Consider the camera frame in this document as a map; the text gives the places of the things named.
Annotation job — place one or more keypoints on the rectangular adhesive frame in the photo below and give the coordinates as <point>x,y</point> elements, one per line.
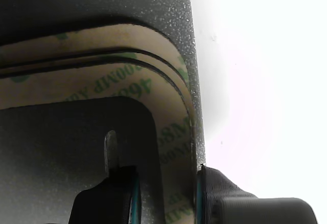
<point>102,83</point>
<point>115,54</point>

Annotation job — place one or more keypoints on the stack of rectangular gasket frames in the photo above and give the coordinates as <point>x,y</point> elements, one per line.
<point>102,37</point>

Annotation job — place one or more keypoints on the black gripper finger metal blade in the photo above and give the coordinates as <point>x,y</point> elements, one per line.
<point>102,206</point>

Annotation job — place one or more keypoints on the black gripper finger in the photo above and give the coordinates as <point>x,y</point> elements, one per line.
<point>230,203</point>

